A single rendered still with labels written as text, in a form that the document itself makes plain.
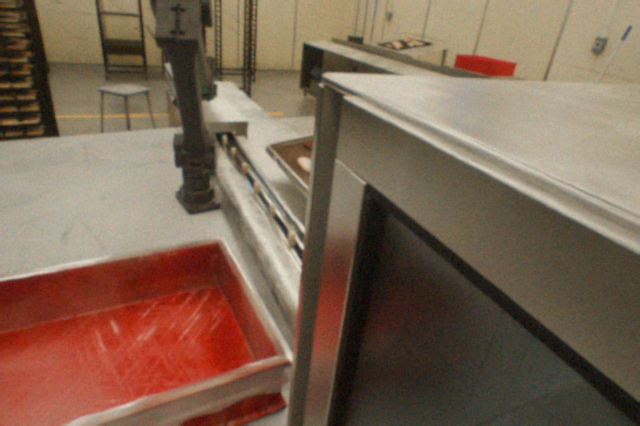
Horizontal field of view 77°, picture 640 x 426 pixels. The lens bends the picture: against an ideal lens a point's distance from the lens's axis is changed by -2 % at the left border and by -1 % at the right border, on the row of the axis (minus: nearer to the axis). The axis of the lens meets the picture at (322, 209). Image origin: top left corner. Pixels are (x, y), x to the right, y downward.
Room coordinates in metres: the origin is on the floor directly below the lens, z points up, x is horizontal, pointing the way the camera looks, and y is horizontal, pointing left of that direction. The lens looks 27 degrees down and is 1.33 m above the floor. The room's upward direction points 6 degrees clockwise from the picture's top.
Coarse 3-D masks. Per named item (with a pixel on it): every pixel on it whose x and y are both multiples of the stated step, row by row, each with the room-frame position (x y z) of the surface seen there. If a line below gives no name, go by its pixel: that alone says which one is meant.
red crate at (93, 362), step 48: (0, 336) 0.44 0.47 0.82; (48, 336) 0.45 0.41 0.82; (96, 336) 0.46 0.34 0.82; (144, 336) 0.47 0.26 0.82; (192, 336) 0.48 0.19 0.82; (240, 336) 0.50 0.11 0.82; (0, 384) 0.36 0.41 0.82; (48, 384) 0.37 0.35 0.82; (96, 384) 0.37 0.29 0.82; (144, 384) 0.38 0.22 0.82
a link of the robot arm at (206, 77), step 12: (156, 0) 0.81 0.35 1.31; (204, 0) 0.83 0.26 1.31; (156, 12) 0.83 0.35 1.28; (204, 12) 0.83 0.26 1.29; (204, 24) 0.86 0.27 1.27; (204, 48) 1.00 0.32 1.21; (204, 60) 0.99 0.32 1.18; (204, 72) 1.01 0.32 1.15; (204, 84) 1.06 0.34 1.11; (204, 96) 1.12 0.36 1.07
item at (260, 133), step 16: (176, 128) 1.57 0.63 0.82; (256, 128) 1.69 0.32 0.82; (272, 128) 1.72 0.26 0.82; (288, 128) 1.75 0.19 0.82; (304, 128) 1.77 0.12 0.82; (256, 144) 1.48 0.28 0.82; (256, 160) 1.32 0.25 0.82; (272, 160) 1.33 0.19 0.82; (272, 176) 1.19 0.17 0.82; (288, 192) 1.09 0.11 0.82; (304, 208) 0.99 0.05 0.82; (304, 224) 0.90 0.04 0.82
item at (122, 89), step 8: (104, 88) 3.62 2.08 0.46; (112, 88) 3.66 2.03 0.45; (120, 88) 3.70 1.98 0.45; (128, 88) 3.74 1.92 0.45; (136, 88) 3.77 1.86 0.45; (144, 88) 3.79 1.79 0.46; (128, 96) 3.53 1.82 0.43; (128, 112) 3.52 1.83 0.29; (128, 120) 3.51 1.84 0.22; (152, 120) 3.80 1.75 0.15; (128, 128) 3.91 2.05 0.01
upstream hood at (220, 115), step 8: (168, 64) 2.46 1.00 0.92; (168, 72) 2.27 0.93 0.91; (224, 96) 1.78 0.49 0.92; (208, 104) 1.62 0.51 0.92; (216, 104) 1.64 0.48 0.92; (224, 104) 1.65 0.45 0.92; (232, 104) 1.66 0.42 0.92; (208, 112) 1.50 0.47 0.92; (216, 112) 1.51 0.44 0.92; (224, 112) 1.53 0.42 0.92; (232, 112) 1.54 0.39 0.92; (208, 120) 1.40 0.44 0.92; (216, 120) 1.41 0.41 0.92; (224, 120) 1.42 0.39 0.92; (232, 120) 1.43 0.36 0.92; (240, 120) 1.44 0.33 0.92; (208, 128) 1.38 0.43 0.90; (216, 128) 1.39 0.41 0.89; (224, 128) 1.41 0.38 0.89; (232, 128) 1.42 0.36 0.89; (240, 128) 1.43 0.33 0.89; (240, 136) 1.43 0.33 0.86
